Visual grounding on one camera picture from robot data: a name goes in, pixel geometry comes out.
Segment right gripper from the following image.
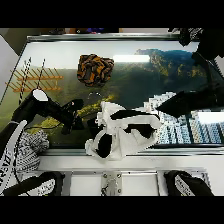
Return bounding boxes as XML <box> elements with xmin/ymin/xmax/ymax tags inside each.
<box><xmin>156</xmin><ymin>90</ymin><xmax>194</xmax><ymax>117</ymax></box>

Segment black and white checked garment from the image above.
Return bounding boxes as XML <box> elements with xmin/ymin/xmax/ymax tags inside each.
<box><xmin>178</xmin><ymin>27</ymin><xmax>203</xmax><ymax>47</ymax></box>

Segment orange and black patterned garment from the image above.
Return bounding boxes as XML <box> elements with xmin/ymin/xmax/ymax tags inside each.
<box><xmin>76</xmin><ymin>53</ymin><xmax>115</xmax><ymax>89</ymax></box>

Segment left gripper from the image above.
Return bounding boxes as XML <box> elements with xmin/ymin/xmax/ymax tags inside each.
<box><xmin>60</xmin><ymin>99</ymin><xmax>85</xmax><ymax>135</ymax></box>

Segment silver frame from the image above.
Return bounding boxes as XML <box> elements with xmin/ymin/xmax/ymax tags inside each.
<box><xmin>19</xmin><ymin>32</ymin><xmax>224</xmax><ymax>197</ymax></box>

